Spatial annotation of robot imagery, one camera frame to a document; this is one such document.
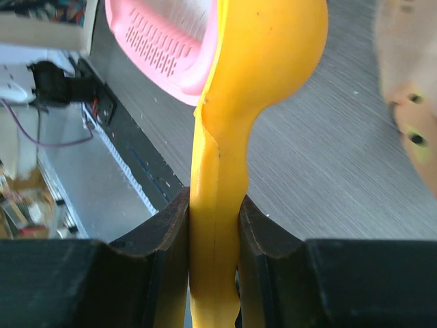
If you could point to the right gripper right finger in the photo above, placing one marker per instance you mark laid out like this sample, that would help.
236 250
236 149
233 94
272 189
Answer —
262 243

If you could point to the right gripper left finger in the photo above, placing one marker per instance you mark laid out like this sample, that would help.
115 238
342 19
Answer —
163 241

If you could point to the yellow plastic scoop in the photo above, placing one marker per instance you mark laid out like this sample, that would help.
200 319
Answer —
266 51

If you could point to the pink cat litter bag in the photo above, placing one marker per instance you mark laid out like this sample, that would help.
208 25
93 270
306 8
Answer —
405 45

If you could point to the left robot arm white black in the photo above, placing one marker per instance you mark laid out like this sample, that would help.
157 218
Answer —
44 78

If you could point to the pink litter box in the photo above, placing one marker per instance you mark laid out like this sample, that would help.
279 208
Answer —
174 60

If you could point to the beige canvas tote bag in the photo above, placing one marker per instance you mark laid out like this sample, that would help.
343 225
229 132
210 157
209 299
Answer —
48 34

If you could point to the aluminium rail frame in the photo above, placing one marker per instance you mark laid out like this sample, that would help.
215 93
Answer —
104 199

